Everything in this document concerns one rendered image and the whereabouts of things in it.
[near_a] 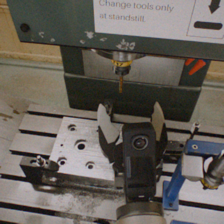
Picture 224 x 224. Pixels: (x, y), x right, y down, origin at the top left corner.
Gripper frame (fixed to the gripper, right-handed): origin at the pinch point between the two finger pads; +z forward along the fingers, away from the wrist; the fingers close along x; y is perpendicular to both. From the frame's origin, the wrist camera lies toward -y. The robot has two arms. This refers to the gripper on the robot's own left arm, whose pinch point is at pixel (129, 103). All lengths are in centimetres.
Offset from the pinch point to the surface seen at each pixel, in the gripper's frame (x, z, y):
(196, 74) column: 39, 54, 48
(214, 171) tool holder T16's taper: 20.0, -6.7, 17.6
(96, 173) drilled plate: -8.1, 5.5, 42.9
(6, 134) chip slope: -55, 44, 76
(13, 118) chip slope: -53, 54, 76
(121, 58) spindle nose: -1.0, 8.2, -4.0
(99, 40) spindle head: -4.9, -3.5, -17.4
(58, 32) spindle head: -10.1, -2.4, -17.9
